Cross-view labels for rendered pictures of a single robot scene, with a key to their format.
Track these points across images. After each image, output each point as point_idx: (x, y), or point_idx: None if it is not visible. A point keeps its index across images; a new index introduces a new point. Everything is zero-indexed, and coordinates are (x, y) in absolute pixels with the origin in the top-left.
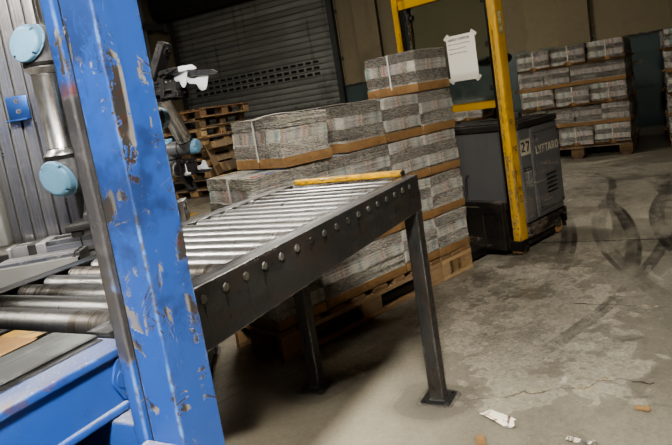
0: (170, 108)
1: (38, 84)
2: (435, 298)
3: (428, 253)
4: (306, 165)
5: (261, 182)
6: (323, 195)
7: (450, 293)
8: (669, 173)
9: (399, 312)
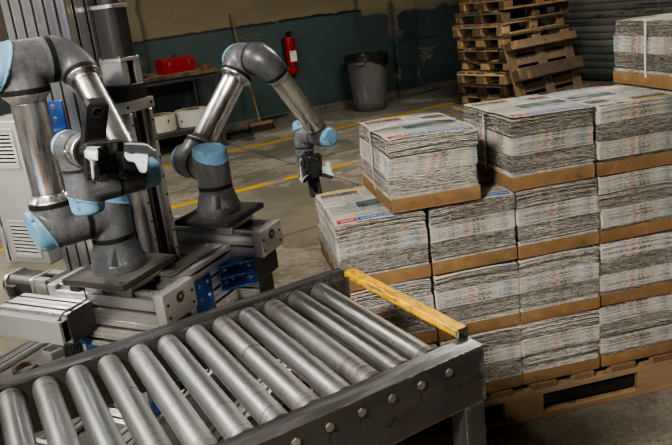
0: (290, 92)
1: (14, 117)
2: (635, 421)
3: (650, 344)
4: (432, 209)
5: (350, 231)
6: (317, 343)
7: (665, 420)
8: None
9: (564, 428)
